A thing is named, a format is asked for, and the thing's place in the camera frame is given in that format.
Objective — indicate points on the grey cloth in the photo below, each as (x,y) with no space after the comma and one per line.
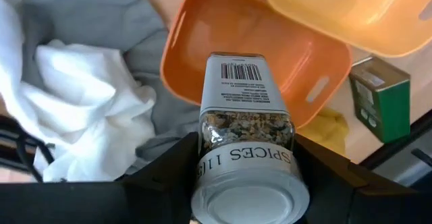
(84,11)

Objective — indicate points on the white cloth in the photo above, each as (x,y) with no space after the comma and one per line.
(77,92)

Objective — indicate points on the small orange plastic bin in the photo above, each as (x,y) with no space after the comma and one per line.
(236,25)

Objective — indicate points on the mustard yellow cloth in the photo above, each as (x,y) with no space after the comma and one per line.
(327,129)

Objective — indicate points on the small yellow plastic bin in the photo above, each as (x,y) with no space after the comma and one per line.
(337,11)

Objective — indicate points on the white-lid spice jar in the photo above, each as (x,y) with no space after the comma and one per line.
(243,92)

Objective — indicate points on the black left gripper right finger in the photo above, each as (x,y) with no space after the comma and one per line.
(364,207)

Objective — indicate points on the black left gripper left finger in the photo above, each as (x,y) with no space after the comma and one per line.
(101,203)

